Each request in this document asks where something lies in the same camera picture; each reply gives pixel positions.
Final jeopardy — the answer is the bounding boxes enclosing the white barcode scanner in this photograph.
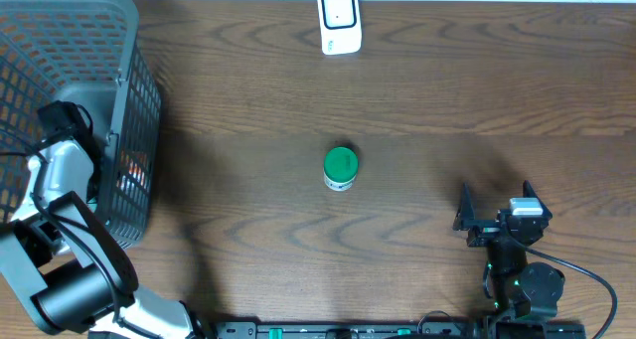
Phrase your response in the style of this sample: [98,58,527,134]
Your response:
[317,0,363,56]

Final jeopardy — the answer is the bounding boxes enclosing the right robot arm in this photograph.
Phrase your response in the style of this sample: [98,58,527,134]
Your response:
[452,181,564,321]

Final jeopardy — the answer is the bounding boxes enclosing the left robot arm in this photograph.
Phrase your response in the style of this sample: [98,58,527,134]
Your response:
[1,100,213,338]

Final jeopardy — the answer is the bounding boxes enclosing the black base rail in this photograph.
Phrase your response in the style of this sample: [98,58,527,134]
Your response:
[216,318,586,339]

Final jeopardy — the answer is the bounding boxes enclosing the green lid white jar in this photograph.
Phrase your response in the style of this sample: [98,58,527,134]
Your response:
[323,146,359,192]

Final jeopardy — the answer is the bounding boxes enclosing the grey plastic mesh basket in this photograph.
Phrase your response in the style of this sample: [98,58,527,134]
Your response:
[1,0,162,249]

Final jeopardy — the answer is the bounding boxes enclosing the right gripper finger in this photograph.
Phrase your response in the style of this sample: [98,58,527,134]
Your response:
[452,183,476,231]
[522,180,539,200]

